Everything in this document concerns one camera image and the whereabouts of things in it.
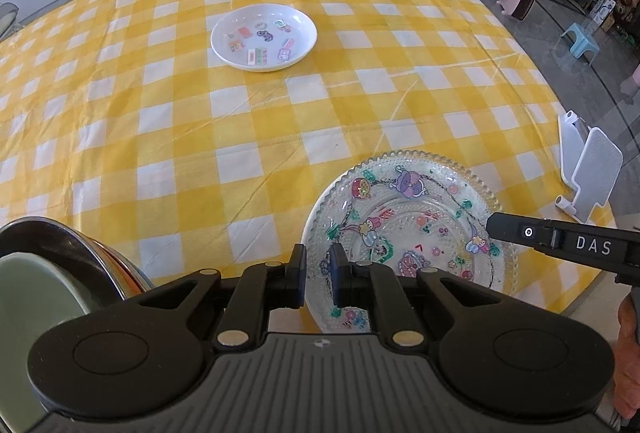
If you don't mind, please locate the green ceramic bowl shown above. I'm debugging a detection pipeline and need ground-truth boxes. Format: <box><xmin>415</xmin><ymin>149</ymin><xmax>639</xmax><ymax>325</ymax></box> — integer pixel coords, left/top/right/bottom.
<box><xmin>0</xmin><ymin>252</ymin><xmax>99</xmax><ymax>433</ymax></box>

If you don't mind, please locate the yellow checked tablecloth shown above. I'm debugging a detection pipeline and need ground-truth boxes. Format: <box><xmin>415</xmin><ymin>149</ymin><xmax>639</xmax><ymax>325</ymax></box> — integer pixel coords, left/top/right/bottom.
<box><xmin>0</xmin><ymin>0</ymin><xmax>622</xmax><ymax>335</ymax></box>

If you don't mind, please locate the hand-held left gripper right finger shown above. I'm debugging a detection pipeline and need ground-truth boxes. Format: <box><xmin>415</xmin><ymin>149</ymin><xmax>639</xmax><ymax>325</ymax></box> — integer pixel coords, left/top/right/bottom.
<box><xmin>329</xmin><ymin>244</ymin><xmax>502</xmax><ymax>349</ymax></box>

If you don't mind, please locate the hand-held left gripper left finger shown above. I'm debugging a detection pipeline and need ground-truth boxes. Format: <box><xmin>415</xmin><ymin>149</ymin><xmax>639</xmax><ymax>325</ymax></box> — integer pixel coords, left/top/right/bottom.
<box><xmin>141</xmin><ymin>243</ymin><xmax>308</xmax><ymax>349</ymax></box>

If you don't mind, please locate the stainless steel bowl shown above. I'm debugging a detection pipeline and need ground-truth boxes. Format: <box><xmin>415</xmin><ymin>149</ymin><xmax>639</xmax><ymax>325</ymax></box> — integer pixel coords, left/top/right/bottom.
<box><xmin>0</xmin><ymin>217</ymin><xmax>154</xmax><ymax>310</ymax></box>

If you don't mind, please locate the white product box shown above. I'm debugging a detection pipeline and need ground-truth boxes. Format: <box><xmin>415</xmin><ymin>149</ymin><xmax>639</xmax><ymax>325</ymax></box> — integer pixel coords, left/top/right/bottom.
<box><xmin>594</xmin><ymin>0</ymin><xmax>616</xmax><ymax>32</ymax></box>

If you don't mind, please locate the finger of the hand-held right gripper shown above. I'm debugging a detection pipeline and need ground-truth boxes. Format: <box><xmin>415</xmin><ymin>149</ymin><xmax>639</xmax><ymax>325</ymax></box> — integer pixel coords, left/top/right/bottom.
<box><xmin>484</xmin><ymin>211</ymin><xmax>556</xmax><ymax>250</ymax></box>

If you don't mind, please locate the white phone stand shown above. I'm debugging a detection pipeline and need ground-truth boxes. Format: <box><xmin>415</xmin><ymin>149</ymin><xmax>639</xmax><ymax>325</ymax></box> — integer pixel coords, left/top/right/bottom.
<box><xmin>556</xmin><ymin>110</ymin><xmax>624</xmax><ymax>224</ymax></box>

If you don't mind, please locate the clear glass printed plate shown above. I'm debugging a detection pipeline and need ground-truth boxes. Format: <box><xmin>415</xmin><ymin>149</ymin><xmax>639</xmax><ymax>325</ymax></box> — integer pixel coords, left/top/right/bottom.
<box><xmin>301</xmin><ymin>150</ymin><xmax>519</xmax><ymax>335</ymax></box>

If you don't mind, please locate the person's right hand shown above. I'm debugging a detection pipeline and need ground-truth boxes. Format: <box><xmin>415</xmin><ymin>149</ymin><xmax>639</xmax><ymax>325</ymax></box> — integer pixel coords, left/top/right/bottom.
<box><xmin>615</xmin><ymin>295</ymin><xmax>640</xmax><ymax>420</ymax></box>

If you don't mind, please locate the light blue stool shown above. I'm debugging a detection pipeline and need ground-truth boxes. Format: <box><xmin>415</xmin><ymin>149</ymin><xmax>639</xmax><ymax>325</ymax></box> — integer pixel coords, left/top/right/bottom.
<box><xmin>560</xmin><ymin>22</ymin><xmax>601</xmax><ymax>59</ymax></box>

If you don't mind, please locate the white floral plate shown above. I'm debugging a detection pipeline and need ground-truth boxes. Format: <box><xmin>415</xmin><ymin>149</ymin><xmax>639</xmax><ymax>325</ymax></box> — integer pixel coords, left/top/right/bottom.
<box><xmin>320</xmin><ymin>165</ymin><xmax>501</xmax><ymax>329</ymax></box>

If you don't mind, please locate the small white printed plate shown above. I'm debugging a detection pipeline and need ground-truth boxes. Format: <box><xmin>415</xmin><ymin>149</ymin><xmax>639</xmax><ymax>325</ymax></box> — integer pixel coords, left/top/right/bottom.
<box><xmin>210</xmin><ymin>4</ymin><xmax>319</xmax><ymax>73</ymax></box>

